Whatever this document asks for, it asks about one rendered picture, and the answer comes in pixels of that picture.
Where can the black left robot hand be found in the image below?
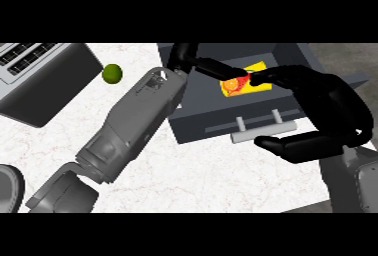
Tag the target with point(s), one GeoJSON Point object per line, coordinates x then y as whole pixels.
{"type": "Point", "coordinates": [215, 68]}

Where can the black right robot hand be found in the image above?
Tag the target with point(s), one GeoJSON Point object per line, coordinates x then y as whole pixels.
{"type": "Point", "coordinates": [333, 106]}

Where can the yellow cup with orange print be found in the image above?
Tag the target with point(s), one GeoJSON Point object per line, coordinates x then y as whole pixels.
{"type": "Point", "coordinates": [234, 88]}

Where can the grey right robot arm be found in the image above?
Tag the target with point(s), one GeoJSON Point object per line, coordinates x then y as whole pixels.
{"type": "Point", "coordinates": [344, 180]}

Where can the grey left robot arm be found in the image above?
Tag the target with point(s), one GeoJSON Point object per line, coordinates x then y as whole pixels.
{"type": "Point", "coordinates": [132, 116]}

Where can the dark grey open drawer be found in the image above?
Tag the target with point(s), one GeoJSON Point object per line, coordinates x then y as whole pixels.
{"type": "Point", "coordinates": [206, 96]}

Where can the dark grey drawer front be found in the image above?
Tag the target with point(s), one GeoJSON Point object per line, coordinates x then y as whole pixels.
{"type": "Point", "coordinates": [200, 128]}

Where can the green lime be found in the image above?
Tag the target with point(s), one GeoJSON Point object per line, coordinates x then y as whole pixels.
{"type": "Point", "coordinates": [112, 74]}

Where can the grey toaster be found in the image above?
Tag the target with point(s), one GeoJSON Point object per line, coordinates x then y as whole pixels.
{"type": "Point", "coordinates": [45, 90]}

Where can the grey round object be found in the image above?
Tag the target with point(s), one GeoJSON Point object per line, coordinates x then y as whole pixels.
{"type": "Point", "coordinates": [8, 190]}

